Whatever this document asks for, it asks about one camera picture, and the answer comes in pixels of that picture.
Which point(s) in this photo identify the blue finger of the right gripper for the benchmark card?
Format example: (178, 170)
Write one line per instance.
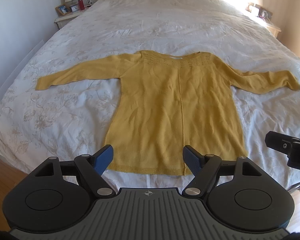
(279, 142)

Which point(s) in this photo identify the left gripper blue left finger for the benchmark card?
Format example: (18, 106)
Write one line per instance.
(90, 169)

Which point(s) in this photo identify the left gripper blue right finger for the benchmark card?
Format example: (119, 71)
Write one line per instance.
(204, 168)

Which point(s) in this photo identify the mustard yellow knit sweater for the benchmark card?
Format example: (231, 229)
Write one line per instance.
(169, 102)

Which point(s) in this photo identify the white floral bedspread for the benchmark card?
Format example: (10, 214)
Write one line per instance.
(68, 120)

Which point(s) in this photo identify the right wooden nightstand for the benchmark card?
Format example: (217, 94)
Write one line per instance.
(275, 30)

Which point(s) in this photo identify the white left nightstand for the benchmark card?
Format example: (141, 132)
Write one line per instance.
(61, 21)

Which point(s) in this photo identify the small alarm clock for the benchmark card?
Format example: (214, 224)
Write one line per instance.
(74, 8)

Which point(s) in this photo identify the wooden photo frame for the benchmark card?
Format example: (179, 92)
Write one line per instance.
(62, 10)

